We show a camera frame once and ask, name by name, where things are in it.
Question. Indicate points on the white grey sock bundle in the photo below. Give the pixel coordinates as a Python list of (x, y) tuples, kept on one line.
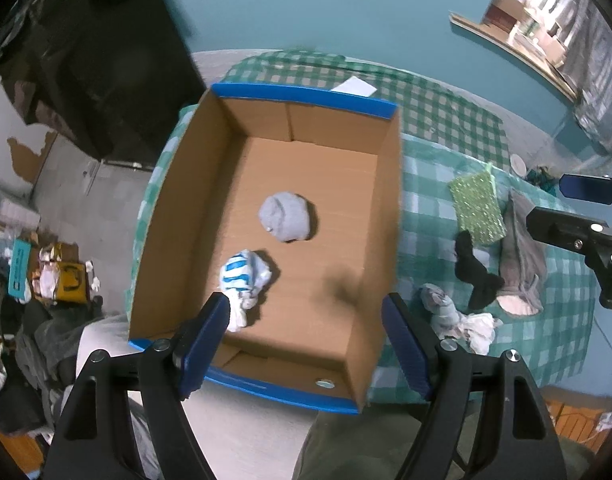
[(438, 307)]

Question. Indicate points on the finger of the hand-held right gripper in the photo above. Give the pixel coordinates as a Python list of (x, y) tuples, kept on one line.
[(560, 227), (583, 187)]

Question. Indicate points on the pile of dark clothes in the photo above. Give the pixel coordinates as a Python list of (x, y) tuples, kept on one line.
[(31, 360)]

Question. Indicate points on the black sock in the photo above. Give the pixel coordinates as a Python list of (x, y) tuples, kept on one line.
[(468, 260)]

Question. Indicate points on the cardboard box with blue trim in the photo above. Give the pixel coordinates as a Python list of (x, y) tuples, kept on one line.
[(311, 185)]

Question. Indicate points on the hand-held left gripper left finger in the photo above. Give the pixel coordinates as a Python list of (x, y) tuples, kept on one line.
[(206, 347)]

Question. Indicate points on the black cabinet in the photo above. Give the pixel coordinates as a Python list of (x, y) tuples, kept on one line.
[(111, 60)]

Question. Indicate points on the silver foil curtain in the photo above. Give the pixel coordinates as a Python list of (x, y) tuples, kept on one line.
[(600, 85)]

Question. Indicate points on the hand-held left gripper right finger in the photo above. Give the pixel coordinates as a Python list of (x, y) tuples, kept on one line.
[(405, 350)]

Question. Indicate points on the blue white striped sock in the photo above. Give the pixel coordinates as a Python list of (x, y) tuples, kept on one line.
[(241, 270)]

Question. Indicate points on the white cup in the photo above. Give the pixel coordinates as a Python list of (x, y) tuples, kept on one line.
[(518, 164)]

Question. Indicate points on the teal box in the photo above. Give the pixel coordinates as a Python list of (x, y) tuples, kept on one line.
[(18, 270)]

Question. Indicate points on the grey rolled sock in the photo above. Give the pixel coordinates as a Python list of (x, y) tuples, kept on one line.
[(286, 217)]

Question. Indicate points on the wooden window frame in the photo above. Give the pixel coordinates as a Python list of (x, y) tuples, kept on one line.
[(515, 45)]

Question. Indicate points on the olive green trousers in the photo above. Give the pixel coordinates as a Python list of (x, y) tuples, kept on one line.
[(356, 447)]

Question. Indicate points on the green glitter sponge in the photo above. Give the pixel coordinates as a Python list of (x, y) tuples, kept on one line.
[(475, 205)]

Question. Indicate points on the grey cloth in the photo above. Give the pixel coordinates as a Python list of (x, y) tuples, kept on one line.
[(520, 260)]

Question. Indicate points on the white paper sheet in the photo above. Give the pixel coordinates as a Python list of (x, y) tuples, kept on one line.
[(356, 86)]

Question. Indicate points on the green checked tablecloth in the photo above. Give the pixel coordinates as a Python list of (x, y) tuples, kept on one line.
[(435, 110)]

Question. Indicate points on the white cloth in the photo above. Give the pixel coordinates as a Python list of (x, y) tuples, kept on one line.
[(480, 332)]

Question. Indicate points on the yellow bag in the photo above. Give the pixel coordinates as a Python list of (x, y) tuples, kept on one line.
[(61, 277)]

